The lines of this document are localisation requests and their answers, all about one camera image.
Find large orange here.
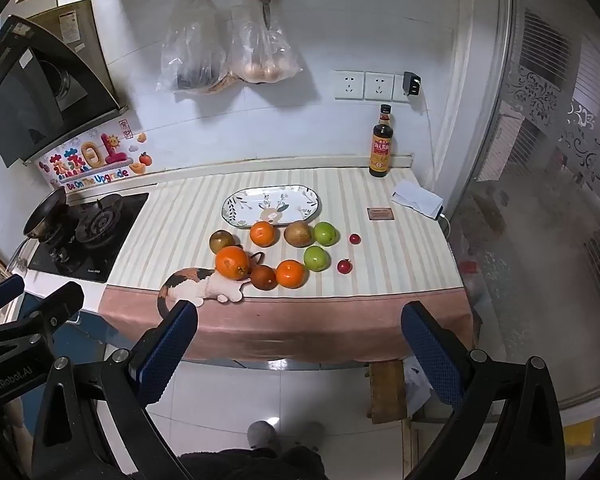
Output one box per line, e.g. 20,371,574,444
215,246,252,281

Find small orange tangerine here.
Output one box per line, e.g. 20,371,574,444
249,221,277,247
276,259,308,289

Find plastic bag with brown eggs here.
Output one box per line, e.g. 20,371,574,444
227,2,303,84

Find grey slipper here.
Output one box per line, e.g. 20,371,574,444
247,421,282,453

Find wooden stool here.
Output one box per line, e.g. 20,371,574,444
365,360,408,426

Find black frying pan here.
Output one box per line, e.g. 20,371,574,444
22,186,68,238

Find black range hood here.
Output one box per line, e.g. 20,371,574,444
0,15,128,168

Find black glass gas stove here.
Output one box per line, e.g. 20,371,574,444
27,191,150,283

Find striped cat print tablecloth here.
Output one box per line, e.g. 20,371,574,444
97,164,473,363

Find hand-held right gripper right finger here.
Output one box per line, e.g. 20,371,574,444
401,301,581,480

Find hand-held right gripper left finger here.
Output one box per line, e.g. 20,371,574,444
32,300,199,480

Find brown russet apple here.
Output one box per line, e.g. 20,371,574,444
284,220,314,248

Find yellow label can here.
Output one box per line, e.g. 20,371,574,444
368,104,393,178

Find plastic bag with dark contents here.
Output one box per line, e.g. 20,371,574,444
156,0,231,93

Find dark reddish orange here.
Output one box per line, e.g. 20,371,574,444
250,264,279,291

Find white wall socket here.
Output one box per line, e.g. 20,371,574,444
334,70,365,101
364,71,395,102

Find blue cabinet front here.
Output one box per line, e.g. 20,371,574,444
20,290,131,361

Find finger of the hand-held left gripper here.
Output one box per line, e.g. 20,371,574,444
0,275,26,313
25,281,85,346

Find bronze hood chimney cover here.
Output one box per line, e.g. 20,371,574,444
27,0,112,96

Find floral oval ceramic plate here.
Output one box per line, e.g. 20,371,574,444
221,183,320,229

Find colourful wall sticker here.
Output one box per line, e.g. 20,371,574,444
36,120,153,192

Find red green apple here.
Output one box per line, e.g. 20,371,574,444
209,229,237,255

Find person's dark fleece trousers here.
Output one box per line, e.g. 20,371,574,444
179,446,327,480

